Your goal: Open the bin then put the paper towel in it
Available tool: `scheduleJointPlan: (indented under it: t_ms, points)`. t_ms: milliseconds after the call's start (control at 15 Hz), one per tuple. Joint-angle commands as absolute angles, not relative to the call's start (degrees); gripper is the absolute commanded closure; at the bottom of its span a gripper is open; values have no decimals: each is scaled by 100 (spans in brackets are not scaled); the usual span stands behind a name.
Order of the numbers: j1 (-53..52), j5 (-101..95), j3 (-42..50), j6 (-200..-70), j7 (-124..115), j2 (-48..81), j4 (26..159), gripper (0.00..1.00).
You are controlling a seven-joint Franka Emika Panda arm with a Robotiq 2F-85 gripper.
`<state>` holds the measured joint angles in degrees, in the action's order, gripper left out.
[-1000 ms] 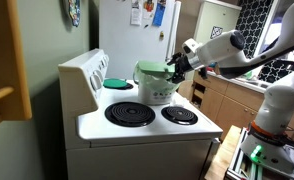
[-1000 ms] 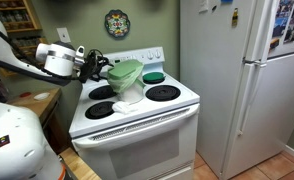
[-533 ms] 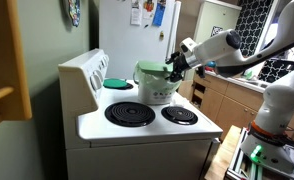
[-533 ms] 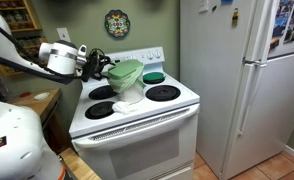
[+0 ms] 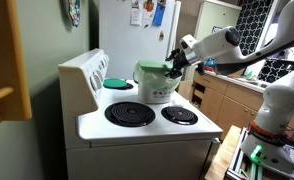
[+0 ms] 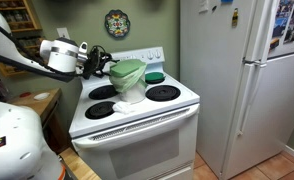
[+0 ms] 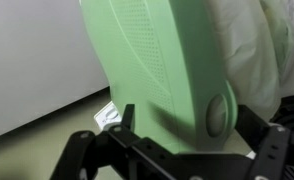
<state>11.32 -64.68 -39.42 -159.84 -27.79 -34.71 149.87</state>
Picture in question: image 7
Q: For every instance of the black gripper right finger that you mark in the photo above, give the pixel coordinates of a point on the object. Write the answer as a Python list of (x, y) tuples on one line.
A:
[(277, 153)]

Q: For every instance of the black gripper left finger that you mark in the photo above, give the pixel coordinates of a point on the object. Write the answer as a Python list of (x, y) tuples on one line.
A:
[(120, 146)]

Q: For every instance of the green bin lid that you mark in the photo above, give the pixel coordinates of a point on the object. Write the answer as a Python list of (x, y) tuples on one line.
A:
[(147, 66)]

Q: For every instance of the pale green bin liner bag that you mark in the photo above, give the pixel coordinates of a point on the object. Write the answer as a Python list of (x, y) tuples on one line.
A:
[(247, 56)]

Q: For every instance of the white electric stove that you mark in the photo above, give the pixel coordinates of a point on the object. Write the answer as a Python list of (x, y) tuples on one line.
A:
[(107, 117)]

